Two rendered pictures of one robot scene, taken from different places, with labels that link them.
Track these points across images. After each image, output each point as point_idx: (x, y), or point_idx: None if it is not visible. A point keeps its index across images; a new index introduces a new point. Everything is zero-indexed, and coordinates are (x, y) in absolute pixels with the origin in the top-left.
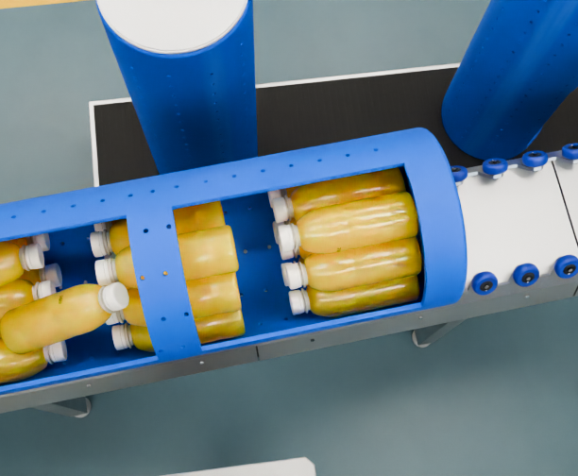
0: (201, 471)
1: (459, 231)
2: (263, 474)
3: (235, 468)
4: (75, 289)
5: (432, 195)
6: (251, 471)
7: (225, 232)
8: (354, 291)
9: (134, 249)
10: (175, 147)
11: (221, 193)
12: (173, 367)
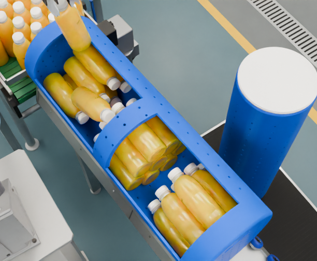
0: (47, 190)
1: (219, 248)
2: (56, 218)
3: (54, 204)
4: (103, 100)
5: (229, 223)
6: (56, 212)
7: (160, 143)
8: (172, 227)
9: (128, 107)
10: (222, 145)
11: (175, 129)
12: (105, 179)
